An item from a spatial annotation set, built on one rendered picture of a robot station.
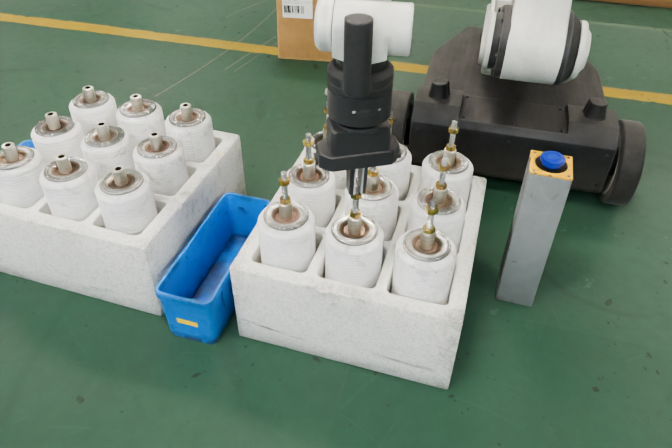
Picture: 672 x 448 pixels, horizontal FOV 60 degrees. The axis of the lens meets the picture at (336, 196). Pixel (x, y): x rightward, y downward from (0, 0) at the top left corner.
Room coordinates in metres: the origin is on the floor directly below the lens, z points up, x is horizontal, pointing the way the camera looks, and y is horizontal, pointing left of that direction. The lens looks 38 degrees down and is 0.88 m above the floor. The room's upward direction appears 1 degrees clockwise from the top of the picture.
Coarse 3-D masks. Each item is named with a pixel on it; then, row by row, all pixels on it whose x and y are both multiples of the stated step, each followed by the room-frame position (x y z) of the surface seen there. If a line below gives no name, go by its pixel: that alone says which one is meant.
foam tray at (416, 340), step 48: (336, 192) 0.90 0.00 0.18; (480, 192) 0.90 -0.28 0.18; (240, 288) 0.68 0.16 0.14; (288, 288) 0.66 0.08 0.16; (336, 288) 0.64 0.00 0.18; (384, 288) 0.64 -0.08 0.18; (288, 336) 0.66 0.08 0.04; (336, 336) 0.63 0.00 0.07; (384, 336) 0.61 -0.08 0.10; (432, 336) 0.59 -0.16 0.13; (432, 384) 0.58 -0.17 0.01
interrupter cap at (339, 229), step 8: (344, 216) 0.74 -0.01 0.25; (336, 224) 0.72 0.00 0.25; (344, 224) 0.72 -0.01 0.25; (368, 224) 0.72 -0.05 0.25; (336, 232) 0.70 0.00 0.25; (344, 232) 0.70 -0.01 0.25; (360, 232) 0.70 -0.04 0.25; (368, 232) 0.70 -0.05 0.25; (376, 232) 0.70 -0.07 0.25; (344, 240) 0.68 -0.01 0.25; (352, 240) 0.68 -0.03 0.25; (360, 240) 0.68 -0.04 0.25; (368, 240) 0.68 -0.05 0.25
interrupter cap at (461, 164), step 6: (432, 156) 0.92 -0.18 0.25; (438, 156) 0.92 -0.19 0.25; (456, 156) 0.92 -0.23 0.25; (462, 156) 0.92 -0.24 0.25; (432, 162) 0.90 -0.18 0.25; (438, 162) 0.90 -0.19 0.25; (456, 162) 0.90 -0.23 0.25; (462, 162) 0.90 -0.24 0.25; (468, 162) 0.90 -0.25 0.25; (450, 168) 0.88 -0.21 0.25; (456, 168) 0.88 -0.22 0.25; (462, 168) 0.88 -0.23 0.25
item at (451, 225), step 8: (416, 200) 0.78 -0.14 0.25; (416, 208) 0.77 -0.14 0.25; (464, 208) 0.77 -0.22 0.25; (416, 216) 0.76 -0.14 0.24; (424, 216) 0.75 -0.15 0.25; (440, 216) 0.74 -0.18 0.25; (448, 216) 0.74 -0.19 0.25; (456, 216) 0.75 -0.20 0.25; (464, 216) 0.77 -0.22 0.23; (408, 224) 0.78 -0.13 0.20; (416, 224) 0.76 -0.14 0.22; (424, 224) 0.74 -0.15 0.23; (440, 224) 0.74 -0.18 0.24; (448, 224) 0.74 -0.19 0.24; (456, 224) 0.74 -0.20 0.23; (448, 232) 0.74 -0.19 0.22; (456, 232) 0.75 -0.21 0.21; (456, 240) 0.75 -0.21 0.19; (456, 248) 0.75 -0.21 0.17
